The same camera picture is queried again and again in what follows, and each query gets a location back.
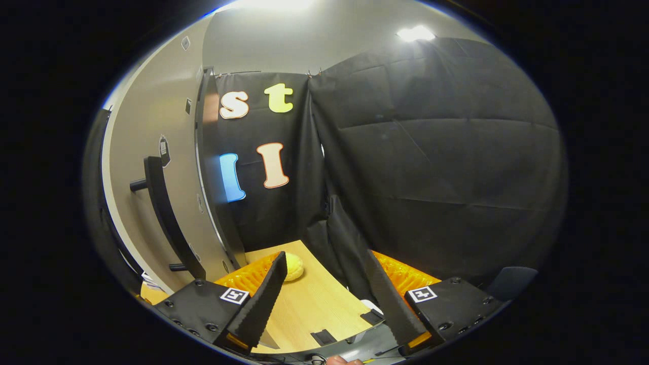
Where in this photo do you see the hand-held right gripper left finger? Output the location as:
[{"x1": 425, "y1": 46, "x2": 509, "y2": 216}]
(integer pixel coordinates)
[{"x1": 154, "y1": 251, "x2": 288, "y2": 353}]

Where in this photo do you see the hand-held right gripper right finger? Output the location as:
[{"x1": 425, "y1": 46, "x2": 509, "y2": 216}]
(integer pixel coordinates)
[{"x1": 365, "y1": 250, "x2": 508, "y2": 357}]

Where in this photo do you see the black cabinet door handle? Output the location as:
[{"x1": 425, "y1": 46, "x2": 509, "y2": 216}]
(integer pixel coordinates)
[{"x1": 129, "y1": 156, "x2": 207, "y2": 281}]

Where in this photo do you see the dark grey cabinet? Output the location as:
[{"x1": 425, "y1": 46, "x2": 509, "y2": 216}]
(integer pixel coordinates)
[{"x1": 195, "y1": 67, "x2": 250, "y2": 270}]

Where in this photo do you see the yellow round sponge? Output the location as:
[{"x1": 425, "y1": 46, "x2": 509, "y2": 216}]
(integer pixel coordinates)
[{"x1": 284, "y1": 253, "x2": 305, "y2": 282}]

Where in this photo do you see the dark grey chair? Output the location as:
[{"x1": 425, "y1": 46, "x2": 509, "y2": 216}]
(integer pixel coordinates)
[{"x1": 488, "y1": 266, "x2": 538, "y2": 303}]

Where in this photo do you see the black backdrop cloth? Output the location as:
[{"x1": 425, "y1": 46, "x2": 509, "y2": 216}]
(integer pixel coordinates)
[{"x1": 213, "y1": 38, "x2": 567, "y2": 294}]

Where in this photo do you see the ceiling light panel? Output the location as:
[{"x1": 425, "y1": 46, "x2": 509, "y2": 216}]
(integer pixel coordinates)
[
  {"x1": 223, "y1": 0, "x2": 316, "y2": 14},
  {"x1": 396, "y1": 25, "x2": 436, "y2": 43}
]

